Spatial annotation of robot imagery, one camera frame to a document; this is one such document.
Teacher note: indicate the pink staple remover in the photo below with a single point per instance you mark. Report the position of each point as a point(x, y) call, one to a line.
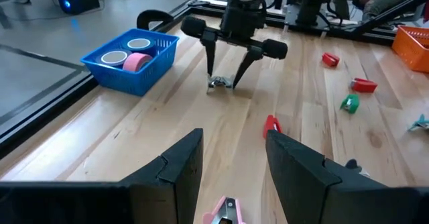
point(214, 210)

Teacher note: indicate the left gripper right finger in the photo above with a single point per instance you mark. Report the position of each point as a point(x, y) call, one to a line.
point(318, 200)

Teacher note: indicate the beige staple remover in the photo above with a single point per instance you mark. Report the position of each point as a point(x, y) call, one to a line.
point(219, 82)

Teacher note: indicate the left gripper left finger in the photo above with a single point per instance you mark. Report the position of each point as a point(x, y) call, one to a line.
point(151, 200)

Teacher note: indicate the red stapler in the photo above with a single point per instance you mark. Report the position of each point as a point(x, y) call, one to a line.
point(365, 86)
point(330, 59)
point(271, 125)

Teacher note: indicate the orange plastic basket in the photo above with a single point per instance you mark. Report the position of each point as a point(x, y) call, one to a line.
point(412, 49)

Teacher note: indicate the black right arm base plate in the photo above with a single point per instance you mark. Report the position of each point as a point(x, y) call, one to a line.
point(291, 16)

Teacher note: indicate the pink tape roll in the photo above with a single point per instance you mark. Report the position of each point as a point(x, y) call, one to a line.
point(134, 63)

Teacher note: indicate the teal staple remover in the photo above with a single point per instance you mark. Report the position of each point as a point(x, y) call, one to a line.
point(420, 123)

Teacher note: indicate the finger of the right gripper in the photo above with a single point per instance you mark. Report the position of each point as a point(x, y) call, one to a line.
point(249, 63)
point(210, 56)

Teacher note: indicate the blue tape roll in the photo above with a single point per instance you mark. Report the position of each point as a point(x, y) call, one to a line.
point(140, 50)

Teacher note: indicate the blue plastic basket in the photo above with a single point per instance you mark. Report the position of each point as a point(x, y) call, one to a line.
point(134, 83)

